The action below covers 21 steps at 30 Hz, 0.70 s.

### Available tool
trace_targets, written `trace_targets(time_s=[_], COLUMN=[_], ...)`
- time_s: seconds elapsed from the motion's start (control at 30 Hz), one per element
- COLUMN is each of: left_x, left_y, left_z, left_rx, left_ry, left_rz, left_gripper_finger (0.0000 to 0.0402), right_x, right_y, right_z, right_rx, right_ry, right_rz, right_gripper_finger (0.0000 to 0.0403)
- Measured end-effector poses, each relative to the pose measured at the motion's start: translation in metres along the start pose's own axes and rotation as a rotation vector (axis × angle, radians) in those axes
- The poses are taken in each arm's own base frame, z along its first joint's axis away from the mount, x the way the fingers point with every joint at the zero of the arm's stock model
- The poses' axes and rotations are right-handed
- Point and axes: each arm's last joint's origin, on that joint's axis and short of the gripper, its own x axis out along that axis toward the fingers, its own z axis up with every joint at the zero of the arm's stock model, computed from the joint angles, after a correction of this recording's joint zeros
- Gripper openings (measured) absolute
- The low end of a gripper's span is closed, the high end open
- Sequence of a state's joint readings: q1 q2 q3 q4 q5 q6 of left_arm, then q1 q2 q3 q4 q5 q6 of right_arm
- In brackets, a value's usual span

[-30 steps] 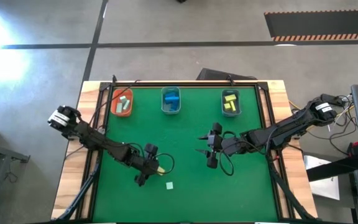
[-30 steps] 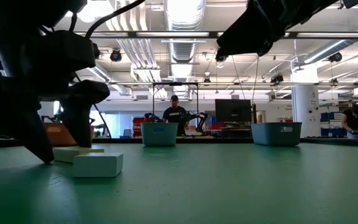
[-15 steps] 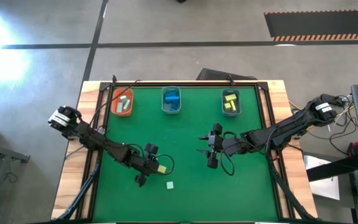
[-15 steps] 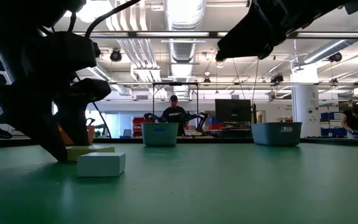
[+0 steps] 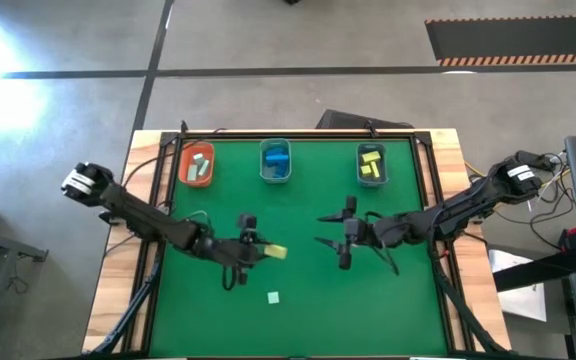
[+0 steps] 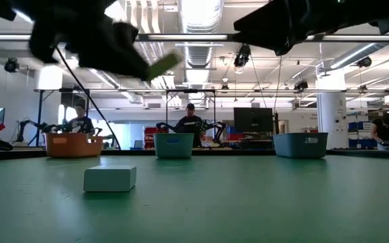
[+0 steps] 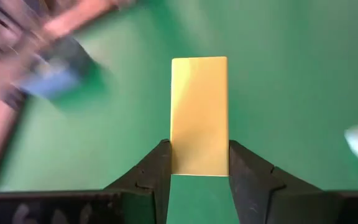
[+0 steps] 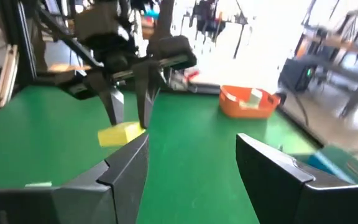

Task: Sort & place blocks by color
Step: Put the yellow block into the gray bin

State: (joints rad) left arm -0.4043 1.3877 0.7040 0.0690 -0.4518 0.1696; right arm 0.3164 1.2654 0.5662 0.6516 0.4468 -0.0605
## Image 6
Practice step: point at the white column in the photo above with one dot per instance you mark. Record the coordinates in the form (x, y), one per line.
(331, 111)

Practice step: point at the black monitor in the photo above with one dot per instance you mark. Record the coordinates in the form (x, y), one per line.
(253, 119)

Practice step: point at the blue-grey plastic bin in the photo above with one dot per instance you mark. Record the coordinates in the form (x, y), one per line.
(301, 146)

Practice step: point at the mint wooden block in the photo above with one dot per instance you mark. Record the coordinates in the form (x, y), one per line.
(110, 178)

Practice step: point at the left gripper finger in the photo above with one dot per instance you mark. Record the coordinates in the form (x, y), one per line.
(127, 65)

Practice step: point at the red storage bins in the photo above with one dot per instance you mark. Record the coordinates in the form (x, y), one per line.
(151, 135)

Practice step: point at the black ceiling camera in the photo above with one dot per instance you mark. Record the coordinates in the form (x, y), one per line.
(242, 55)
(301, 85)
(11, 65)
(364, 61)

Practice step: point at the pale teal plastic bin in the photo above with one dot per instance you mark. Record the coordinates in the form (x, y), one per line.
(173, 146)

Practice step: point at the black aluminium table frame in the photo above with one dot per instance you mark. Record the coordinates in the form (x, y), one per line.
(214, 152)

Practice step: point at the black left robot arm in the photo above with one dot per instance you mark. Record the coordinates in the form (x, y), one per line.
(29, 6)

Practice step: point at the person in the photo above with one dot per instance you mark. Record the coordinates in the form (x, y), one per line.
(81, 123)
(190, 123)
(383, 131)

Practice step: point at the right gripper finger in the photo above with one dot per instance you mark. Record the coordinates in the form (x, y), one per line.
(265, 25)

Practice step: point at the green table mat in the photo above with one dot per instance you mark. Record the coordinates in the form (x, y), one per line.
(248, 202)

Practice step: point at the black overhead frame bar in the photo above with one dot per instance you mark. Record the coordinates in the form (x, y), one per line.
(142, 38)

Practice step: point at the blue storage bin rack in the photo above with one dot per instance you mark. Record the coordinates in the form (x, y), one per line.
(356, 128)

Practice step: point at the orange plastic bin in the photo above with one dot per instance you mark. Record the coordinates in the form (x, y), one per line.
(73, 145)

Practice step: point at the grey ceiling pipe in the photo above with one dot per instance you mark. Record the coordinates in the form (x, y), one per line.
(356, 55)

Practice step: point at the silver ceiling duct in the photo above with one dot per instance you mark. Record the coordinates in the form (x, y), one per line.
(199, 20)

